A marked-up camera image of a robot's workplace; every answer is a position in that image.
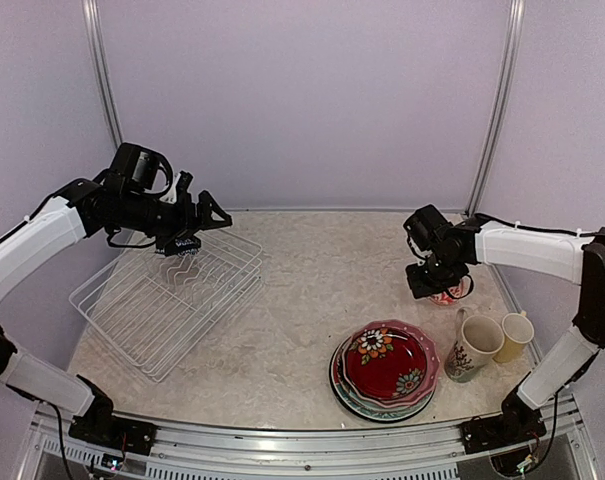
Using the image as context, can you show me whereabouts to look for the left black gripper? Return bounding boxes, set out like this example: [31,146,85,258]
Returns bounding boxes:
[119,189,232,256]

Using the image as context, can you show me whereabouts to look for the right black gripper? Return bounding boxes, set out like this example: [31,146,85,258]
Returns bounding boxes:
[405,251,463,299]

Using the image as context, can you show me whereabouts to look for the blue white patterned bowl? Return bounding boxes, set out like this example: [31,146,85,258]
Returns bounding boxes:
[155,237,201,257]

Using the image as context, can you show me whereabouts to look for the white red patterned cup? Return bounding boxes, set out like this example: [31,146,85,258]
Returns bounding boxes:
[428,278,474,306]

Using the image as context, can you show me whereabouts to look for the floral green mug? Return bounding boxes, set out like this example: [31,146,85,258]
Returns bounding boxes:
[444,307,505,383]

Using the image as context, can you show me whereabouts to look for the yellow ceramic mug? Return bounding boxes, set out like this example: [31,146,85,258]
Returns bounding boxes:
[493,312,535,363]

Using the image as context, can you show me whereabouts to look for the red teal patterned plate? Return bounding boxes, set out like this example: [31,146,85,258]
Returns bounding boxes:
[331,359,438,420]

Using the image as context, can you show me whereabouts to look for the light green flower plate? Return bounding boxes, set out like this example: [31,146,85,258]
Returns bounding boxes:
[329,369,433,412]

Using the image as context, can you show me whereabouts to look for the black rimmed plate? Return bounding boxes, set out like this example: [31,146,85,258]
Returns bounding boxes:
[329,349,439,424]

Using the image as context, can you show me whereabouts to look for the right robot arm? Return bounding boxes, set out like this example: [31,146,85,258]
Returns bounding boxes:
[403,205,605,444]

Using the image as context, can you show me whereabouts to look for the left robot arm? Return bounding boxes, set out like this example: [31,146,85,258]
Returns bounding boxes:
[0,143,232,445]

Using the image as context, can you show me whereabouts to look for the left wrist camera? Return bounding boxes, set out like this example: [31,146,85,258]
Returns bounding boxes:
[161,171,193,204]

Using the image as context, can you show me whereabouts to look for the white wire dish rack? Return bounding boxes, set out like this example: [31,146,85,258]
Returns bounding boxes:
[69,230,263,383]

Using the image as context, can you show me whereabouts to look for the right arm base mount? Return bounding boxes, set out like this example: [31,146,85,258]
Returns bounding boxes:
[459,389,547,454]

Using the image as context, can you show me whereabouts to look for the front aluminium rail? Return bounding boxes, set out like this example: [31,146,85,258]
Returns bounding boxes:
[13,396,600,479]

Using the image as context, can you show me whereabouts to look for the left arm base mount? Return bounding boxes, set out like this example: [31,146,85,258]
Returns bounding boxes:
[69,375,158,456]

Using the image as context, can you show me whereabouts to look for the left aluminium frame post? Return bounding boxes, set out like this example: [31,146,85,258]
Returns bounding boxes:
[81,0,123,149]

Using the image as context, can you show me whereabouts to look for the aluminium frame post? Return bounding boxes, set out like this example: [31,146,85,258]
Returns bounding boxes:
[81,0,123,149]
[465,0,526,216]

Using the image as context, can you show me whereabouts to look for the right aluminium frame post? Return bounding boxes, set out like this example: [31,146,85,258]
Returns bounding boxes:
[465,0,526,216]

